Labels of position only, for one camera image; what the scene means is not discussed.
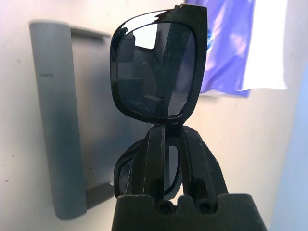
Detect purple tissue pack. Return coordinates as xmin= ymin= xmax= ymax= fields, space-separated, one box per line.
xmin=184 ymin=0 xmax=289 ymax=99

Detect black sunglasses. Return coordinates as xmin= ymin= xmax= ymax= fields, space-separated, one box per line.
xmin=109 ymin=4 xmax=208 ymax=199

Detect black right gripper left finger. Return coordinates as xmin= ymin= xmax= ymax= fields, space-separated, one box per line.
xmin=128 ymin=126 xmax=166 ymax=197

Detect grey glasses case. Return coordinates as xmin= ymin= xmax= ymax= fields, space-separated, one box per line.
xmin=28 ymin=20 xmax=116 ymax=221

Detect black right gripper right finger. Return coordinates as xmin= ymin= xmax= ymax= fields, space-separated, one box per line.
xmin=181 ymin=126 xmax=230 ymax=197

